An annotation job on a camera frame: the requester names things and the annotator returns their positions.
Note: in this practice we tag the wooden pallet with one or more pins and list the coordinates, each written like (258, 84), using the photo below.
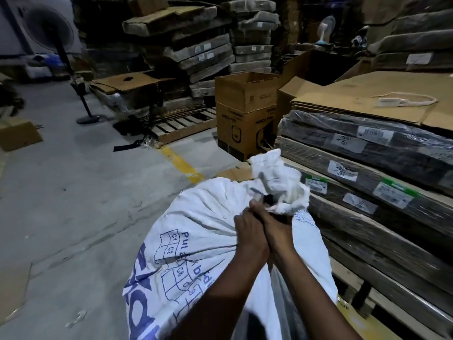
(375, 308)
(184, 125)

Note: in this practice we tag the small light blue fan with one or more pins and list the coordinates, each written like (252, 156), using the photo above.
(324, 30)

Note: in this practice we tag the stack of grey flat bundles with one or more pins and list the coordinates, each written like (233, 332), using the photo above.
(414, 42)

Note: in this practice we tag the stack of flattened cardboard bundles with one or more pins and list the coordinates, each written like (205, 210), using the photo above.
(184, 49)

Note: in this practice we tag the open brown cardboard box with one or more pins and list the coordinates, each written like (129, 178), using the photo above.
(247, 91)

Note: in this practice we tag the large open cardboard box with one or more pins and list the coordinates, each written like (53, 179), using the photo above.
(311, 77)

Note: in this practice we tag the person's left hand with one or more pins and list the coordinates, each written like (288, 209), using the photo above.
(250, 234)

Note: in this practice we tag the person's right hand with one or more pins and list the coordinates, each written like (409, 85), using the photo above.
(275, 230)

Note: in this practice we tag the person's right fingers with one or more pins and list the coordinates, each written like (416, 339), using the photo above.
(263, 208)

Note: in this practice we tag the person's left forearm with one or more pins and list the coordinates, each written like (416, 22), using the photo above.
(219, 297)

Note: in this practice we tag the flat cardboard piece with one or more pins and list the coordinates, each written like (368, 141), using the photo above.
(12, 292)
(18, 134)

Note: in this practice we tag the stack of wrapped flat cartons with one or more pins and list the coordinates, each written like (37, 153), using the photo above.
(375, 180)

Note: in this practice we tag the black pedestal fan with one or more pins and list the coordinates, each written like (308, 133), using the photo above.
(53, 35)

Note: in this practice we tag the printed brown cardboard box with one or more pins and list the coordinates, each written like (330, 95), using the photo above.
(244, 132)

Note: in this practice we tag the white woven sack blue print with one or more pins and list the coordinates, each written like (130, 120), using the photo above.
(198, 244)

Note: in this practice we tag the flat brown cardboard sheet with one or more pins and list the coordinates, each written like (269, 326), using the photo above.
(382, 99)

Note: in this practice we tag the person's left fingers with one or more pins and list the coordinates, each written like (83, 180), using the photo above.
(244, 216)

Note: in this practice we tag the cardboard sheet with black mark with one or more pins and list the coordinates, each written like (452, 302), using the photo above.
(125, 82)

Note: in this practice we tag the person's right forearm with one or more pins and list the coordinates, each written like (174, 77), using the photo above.
(311, 304)

